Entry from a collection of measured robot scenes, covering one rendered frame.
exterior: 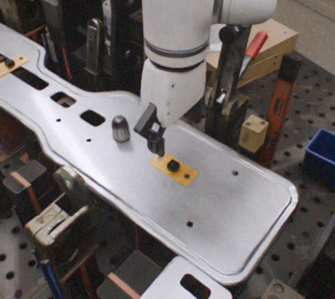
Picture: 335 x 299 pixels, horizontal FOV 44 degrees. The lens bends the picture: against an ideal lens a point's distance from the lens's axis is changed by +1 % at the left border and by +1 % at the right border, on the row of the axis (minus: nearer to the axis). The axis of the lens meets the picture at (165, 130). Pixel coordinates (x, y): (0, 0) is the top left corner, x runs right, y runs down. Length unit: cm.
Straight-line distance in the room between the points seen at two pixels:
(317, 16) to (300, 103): 196
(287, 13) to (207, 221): 268
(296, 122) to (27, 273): 83
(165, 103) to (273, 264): 55
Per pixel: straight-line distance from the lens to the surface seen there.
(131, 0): 90
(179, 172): 71
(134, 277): 64
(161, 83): 53
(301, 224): 106
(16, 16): 113
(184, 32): 49
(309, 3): 341
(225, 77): 73
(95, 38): 91
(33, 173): 77
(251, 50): 78
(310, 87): 142
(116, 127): 75
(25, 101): 89
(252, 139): 72
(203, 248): 64
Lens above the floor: 156
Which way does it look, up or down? 46 degrees down
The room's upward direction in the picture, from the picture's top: straight up
